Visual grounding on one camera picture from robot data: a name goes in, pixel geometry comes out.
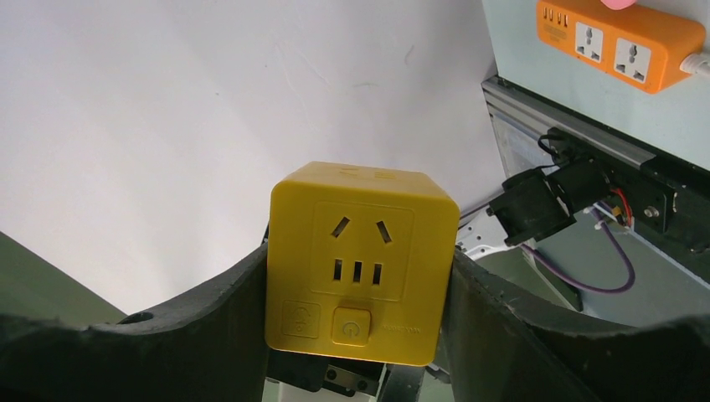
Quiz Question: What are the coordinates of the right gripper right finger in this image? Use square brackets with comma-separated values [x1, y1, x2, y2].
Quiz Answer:
[443, 252, 709, 401]

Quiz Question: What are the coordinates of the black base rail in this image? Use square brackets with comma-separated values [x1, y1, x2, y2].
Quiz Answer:
[481, 76, 709, 281]

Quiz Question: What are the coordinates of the light green table mat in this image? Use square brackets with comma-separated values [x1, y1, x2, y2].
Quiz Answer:
[483, 1, 709, 168]

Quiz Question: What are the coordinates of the orange strip white cord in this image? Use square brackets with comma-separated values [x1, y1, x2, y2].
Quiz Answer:
[679, 50, 710, 79]

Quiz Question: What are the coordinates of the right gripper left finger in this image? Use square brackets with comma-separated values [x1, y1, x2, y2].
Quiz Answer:
[1, 246, 269, 401]

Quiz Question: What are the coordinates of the yellow cube socket adapter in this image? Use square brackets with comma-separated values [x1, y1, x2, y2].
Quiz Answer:
[265, 162, 460, 367]

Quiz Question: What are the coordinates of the pink triangular power socket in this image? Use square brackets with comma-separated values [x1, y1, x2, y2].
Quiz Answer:
[601, 0, 636, 11]

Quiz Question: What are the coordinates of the orange power strip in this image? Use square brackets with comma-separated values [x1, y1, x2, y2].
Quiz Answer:
[535, 1, 707, 94]

